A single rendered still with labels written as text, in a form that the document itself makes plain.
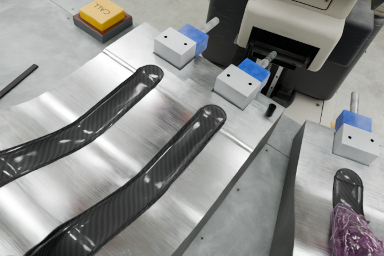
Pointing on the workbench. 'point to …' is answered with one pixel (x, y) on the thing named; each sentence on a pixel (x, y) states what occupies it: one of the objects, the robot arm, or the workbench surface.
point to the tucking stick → (18, 80)
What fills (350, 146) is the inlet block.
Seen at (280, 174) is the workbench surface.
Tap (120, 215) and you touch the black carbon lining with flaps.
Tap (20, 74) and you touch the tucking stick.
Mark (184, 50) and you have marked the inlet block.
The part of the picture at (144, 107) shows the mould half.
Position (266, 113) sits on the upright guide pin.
